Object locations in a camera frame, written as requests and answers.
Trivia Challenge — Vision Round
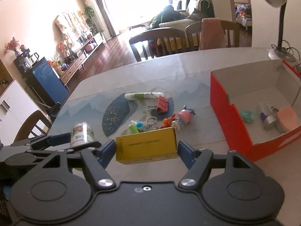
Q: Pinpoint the wooden tv console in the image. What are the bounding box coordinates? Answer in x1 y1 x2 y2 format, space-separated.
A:
60 32 106 86

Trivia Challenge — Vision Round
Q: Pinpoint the grey correction tape dispenser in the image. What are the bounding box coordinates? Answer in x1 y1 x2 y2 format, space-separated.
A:
275 121 287 134

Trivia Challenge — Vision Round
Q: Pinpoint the yellow cardboard box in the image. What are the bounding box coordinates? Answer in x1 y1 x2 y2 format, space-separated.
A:
116 127 178 165

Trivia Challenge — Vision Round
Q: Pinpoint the sofa with clothes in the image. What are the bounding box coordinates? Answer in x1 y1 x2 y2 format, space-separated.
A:
150 0 215 29

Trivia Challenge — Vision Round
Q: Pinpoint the small blue white toy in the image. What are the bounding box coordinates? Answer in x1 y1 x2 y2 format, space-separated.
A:
131 120 145 130

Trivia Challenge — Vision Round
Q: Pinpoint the fruit label jar green lid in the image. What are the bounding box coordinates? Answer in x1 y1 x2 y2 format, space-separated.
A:
70 122 95 147

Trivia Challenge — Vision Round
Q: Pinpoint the green potted plant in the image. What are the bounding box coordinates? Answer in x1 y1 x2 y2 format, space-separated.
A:
84 6 104 35

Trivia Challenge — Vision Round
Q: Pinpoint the pink narwhal girl figurine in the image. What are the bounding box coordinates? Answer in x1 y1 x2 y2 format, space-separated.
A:
171 105 196 131

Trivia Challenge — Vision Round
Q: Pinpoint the pink binder clip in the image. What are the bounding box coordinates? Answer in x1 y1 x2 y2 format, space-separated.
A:
146 96 168 113

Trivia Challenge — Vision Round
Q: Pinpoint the orange toy figure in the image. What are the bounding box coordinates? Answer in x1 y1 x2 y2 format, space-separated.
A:
160 114 176 129

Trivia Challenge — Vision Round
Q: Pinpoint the pink flower vase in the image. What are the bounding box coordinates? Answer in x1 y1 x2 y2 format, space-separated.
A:
4 37 20 57

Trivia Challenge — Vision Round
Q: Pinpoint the blue landscape table mat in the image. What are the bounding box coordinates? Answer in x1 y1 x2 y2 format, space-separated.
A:
49 79 224 145

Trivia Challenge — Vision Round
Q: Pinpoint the pink plastic scoop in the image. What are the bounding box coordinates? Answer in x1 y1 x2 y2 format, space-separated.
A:
277 107 298 132

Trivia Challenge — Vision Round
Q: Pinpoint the white cabinet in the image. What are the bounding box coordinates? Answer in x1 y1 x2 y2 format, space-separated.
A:
1 80 41 146

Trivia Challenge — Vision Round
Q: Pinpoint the dark wooden dining chair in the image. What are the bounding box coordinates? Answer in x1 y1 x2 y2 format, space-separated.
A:
129 27 189 62

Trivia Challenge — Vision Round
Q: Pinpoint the metal key ring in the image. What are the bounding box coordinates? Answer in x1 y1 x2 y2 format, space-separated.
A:
143 116 158 130

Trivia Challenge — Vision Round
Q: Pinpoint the teal stone egg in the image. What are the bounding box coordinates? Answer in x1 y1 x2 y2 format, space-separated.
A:
240 110 254 124

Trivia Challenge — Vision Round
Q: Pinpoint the blue black cabinet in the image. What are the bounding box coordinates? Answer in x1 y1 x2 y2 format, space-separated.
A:
14 49 68 107

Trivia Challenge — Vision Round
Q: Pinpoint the white green glue tube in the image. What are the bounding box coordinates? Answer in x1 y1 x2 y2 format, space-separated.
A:
125 92 165 101

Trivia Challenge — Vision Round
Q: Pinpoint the wooden chair with pink cloth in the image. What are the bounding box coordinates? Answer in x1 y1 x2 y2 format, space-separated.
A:
185 18 240 50

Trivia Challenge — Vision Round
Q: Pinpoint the red cardboard box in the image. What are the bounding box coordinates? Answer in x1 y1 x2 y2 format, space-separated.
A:
210 60 300 161

